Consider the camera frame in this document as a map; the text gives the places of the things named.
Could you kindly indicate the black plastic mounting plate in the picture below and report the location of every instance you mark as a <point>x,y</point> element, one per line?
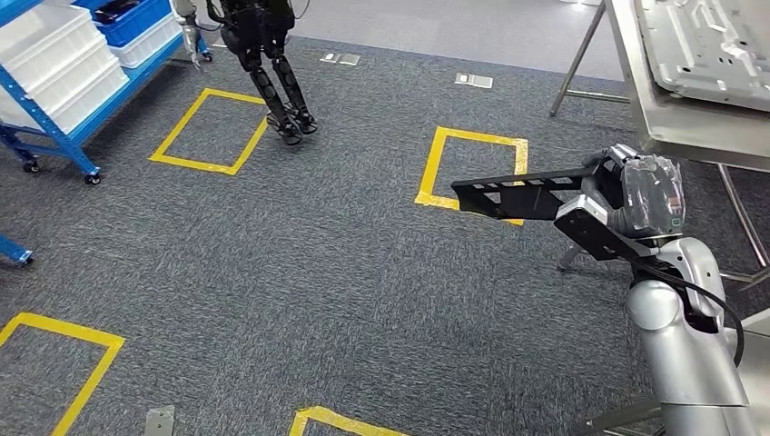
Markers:
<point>523,204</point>

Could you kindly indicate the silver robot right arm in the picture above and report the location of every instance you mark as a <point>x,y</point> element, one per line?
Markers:
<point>686,361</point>

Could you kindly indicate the yellow floor tape square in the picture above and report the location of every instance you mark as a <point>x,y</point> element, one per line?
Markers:
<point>481,137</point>
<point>337,419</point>
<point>192,163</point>
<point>90,340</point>

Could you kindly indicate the metal floor socket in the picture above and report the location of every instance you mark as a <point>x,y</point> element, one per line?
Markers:
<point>340,58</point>
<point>474,80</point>

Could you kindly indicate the black humanoid robot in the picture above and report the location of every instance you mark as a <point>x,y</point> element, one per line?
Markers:
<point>283,72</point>

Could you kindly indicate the blue plastic bin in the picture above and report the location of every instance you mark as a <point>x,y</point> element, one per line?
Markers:
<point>144,27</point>

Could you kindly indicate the stainless steel table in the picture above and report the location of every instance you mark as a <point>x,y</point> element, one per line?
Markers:
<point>692,132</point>

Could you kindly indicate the black plastic component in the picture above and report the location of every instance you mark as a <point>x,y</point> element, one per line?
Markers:
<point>117,9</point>

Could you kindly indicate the grey stamped metal panel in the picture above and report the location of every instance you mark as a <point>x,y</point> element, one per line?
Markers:
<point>710,54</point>

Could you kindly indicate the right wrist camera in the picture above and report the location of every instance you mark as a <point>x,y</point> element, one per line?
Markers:
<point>586,231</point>

